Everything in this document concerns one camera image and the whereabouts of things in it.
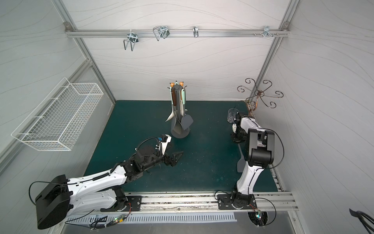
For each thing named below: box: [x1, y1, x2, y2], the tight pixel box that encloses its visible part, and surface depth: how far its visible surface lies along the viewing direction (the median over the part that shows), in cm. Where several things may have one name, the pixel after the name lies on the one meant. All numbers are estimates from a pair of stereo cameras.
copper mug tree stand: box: [237, 78, 284, 117], surface depth 85 cm
